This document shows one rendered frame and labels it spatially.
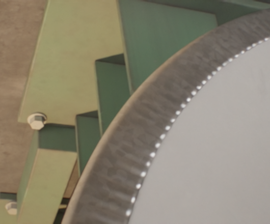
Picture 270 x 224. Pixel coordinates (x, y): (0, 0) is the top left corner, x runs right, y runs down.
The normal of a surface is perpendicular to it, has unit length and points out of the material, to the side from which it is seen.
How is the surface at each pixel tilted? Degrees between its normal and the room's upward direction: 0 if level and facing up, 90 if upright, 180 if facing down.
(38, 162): 0
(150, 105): 90
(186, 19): 90
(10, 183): 0
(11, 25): 0
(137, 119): 91
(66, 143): 90
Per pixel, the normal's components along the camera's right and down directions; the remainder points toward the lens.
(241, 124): 0.29, -0.67
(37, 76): 0.11, 0.73
